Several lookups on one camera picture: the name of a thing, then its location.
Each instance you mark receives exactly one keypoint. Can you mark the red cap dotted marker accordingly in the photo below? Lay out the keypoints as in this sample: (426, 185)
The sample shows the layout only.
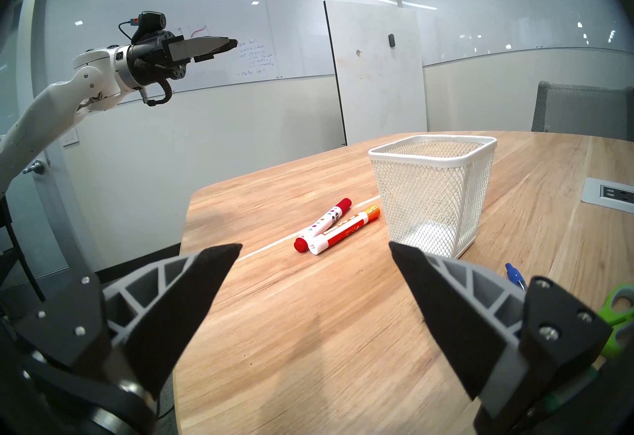
(322, 223)

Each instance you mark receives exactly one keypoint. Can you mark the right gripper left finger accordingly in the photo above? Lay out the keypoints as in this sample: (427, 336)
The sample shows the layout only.
(163, 315)

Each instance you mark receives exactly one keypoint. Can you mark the rolling whiteboard on stand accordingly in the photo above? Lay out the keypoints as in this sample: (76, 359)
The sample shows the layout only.
(376, 77)

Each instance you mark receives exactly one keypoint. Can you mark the black metal stand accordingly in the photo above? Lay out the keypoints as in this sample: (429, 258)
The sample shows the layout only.
(20, 250)

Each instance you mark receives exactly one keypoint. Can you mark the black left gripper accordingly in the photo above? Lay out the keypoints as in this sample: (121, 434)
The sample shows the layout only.
(148, 62)

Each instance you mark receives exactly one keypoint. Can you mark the orange cap white marker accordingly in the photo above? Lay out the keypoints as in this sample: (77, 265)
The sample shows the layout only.
(342, 233)

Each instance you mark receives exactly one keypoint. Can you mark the white wall plate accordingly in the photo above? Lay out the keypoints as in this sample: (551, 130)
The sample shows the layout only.
(70, 136)

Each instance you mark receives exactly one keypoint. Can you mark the glass wall board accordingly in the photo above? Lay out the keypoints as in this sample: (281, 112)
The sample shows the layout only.
(495, 3)

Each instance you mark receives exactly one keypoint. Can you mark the wide grey mesh chair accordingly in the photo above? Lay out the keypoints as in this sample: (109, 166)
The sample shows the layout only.
(579, 109)

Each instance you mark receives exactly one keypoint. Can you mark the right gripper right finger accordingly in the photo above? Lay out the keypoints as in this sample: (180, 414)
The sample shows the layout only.
(470, 325)

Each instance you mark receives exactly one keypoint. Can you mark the blue ballpoint pen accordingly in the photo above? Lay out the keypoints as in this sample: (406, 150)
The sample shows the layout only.
(515, 275)

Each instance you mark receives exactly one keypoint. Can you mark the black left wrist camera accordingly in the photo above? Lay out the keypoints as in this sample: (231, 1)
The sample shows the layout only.
(148, 23)

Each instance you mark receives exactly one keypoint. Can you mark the grey table power outlet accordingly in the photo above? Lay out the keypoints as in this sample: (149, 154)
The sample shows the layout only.
(607, 193)

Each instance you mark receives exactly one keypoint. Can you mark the white mesh pen holder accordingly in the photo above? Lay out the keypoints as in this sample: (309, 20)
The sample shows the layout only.
(431, 191)

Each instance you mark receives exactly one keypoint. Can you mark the written wall whiteboard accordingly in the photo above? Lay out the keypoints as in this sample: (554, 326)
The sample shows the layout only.
(223, 8)

